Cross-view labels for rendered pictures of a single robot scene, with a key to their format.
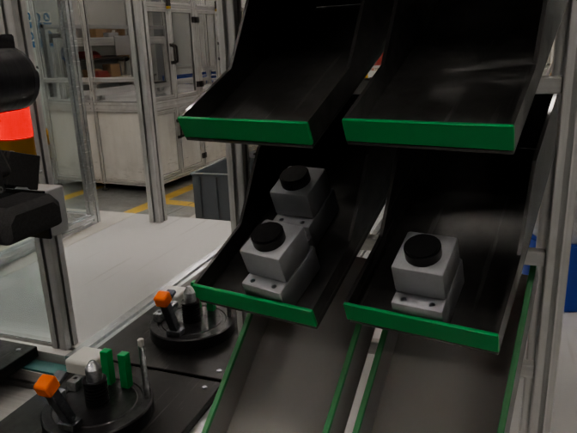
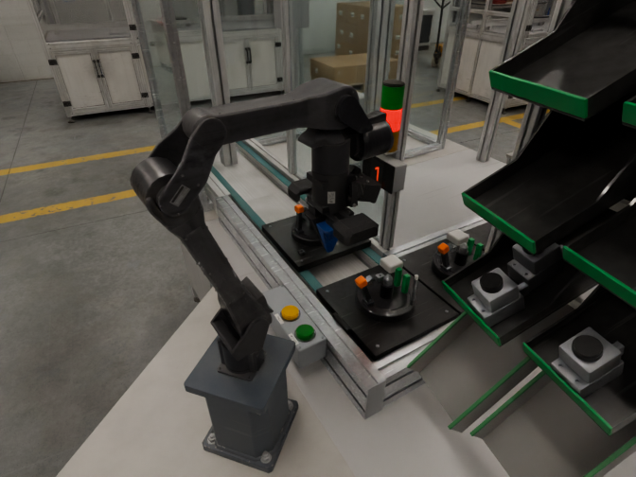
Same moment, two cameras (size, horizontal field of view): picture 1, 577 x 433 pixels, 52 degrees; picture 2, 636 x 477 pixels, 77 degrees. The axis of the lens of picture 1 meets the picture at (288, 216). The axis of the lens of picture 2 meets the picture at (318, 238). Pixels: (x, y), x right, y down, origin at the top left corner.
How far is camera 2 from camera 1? 0.21 m
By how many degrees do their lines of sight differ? 38
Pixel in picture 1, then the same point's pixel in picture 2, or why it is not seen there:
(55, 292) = (387, 218)
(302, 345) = not seen: hidden behind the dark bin
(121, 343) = (414, 258)
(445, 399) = (579, 421)
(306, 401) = (489, 366)
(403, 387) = (556, 396)
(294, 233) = (509, 288)
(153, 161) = (493, 117)
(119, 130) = (493, 57)
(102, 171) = (470, 87)
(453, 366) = not seen: hidden behind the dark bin
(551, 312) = not seen: outside the picture
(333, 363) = (516, 356)
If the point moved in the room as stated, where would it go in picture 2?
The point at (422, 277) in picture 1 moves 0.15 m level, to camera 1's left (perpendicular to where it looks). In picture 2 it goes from (576, 364) to (452, 308)
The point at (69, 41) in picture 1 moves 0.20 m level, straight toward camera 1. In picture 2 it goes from (462, 16) to (460, 22)
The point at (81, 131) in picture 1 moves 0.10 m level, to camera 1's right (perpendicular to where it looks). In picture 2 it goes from (450, 85) to (471, 88)
